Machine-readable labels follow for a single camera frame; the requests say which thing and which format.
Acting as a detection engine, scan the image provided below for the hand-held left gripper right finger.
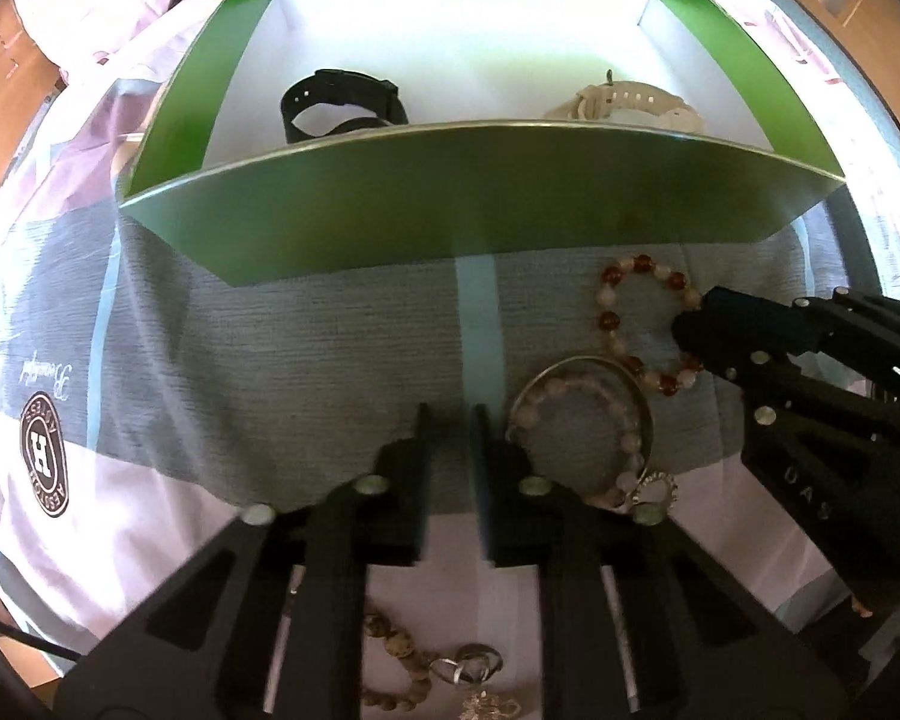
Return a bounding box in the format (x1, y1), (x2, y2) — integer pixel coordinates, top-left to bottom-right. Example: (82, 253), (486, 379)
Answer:
(472, 403), (848, 720)

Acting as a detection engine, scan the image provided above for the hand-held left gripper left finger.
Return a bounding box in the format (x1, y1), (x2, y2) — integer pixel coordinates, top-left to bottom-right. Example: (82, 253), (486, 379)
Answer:
(56, 403), (431, 720)

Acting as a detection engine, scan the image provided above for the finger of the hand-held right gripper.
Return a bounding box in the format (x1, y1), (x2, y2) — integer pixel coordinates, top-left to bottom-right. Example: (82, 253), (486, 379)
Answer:
(673, 311), (900, 430)
(701, 286), (900, 392)

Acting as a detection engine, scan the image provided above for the red and pink bead bracelet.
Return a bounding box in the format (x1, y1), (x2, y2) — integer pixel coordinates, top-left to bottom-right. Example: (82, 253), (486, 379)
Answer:
(594, 253), (706, 396)

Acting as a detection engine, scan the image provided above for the green cardboard box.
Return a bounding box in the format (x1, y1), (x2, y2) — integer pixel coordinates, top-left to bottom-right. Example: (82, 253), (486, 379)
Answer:
(118, 0), (847, 287)

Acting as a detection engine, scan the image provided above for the silver bangle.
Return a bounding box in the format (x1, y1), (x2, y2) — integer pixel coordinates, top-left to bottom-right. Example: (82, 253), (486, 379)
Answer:
(506, 356), (655, 482)

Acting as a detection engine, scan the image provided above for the grey and pink bed sheet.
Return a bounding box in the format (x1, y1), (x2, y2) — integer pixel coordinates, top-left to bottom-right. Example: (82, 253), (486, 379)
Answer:
(0, 0), (900, 720)

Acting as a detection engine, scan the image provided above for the gold brooch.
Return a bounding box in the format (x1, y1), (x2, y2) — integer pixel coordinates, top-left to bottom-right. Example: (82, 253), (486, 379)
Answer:
(461, 694), (522, 720)

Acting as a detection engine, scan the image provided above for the white wristwatch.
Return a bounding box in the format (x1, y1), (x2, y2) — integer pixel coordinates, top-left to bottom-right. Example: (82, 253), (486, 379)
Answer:
(544, 71), (702, 134)

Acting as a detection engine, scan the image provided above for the wooden cabinet with glass panes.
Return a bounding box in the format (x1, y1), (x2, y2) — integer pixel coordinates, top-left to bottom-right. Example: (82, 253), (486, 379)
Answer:
(709, 0), (900, 166)

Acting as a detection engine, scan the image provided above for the black wristwatch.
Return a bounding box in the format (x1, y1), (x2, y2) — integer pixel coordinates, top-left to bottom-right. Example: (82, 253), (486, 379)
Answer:
(281, 70), (410, 145)

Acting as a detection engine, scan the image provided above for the wooden wardrobe door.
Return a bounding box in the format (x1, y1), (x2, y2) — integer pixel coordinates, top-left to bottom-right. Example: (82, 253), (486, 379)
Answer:
(0, 0), (65, 241)

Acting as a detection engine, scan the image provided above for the pale pink bead bracelet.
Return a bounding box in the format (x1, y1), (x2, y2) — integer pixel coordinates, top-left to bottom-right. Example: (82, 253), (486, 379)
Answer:
(508, 375), (650, 515)

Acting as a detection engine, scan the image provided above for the rhinestone ring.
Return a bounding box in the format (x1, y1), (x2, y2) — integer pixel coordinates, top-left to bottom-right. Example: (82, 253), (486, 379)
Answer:
(630, 469), (680, 518)

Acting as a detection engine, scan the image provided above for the brown bead bracelet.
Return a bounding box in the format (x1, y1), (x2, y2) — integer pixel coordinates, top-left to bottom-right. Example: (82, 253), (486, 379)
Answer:
(360, 611), (436, 713)

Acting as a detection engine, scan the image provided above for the black cable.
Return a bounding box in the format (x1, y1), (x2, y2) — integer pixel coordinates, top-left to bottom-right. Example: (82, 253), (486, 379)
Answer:
(0, 540), (83, 665)

